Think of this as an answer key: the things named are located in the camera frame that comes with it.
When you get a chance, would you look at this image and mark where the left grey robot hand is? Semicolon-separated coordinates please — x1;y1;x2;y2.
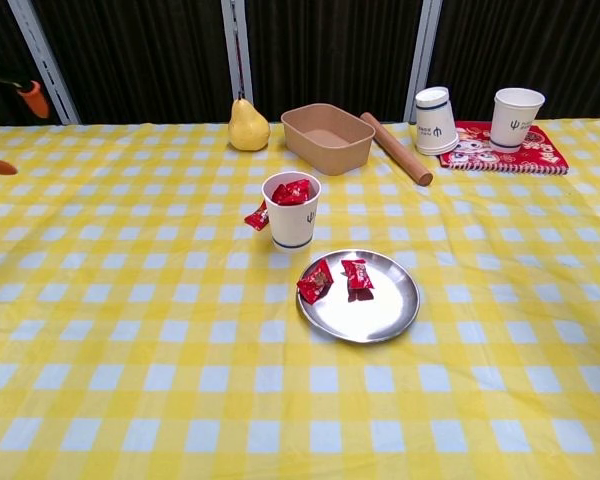
0;43;51;177

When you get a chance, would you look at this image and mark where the red candy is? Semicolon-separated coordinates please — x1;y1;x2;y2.
296;258;335;305
243;199;271;232
340;258;375;291
271;182;296;207
288;178;313;205

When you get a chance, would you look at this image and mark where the white paper cup blue logo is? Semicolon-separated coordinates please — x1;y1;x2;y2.
261;170;323;253
489;87;546;154

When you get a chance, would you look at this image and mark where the inverted white paper cup stack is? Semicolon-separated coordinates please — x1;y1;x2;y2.
413;85;460;157

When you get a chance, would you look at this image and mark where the black pleated curtain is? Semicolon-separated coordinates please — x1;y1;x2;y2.
0;0;600;126

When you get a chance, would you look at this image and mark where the yellow pear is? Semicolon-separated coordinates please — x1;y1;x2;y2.
228;97;272;152

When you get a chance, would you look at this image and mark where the yellow white checkered tablecloth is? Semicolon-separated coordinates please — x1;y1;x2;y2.
0;118;600;480

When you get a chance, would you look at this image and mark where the brown paper food tray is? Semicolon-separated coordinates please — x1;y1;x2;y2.
280;102;376;177

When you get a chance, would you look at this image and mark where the wooden rolling pin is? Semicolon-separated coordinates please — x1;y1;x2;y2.
359;111;434;187

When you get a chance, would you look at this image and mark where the round metal plate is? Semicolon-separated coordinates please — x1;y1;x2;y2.
296;248;421;344

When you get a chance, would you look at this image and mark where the red spiral notebook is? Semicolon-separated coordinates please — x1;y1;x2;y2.
438;120;570;177

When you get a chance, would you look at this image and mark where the white metal frame post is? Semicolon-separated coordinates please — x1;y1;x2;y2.
7;0;82;126
403;0;444;124
220;0;256;125

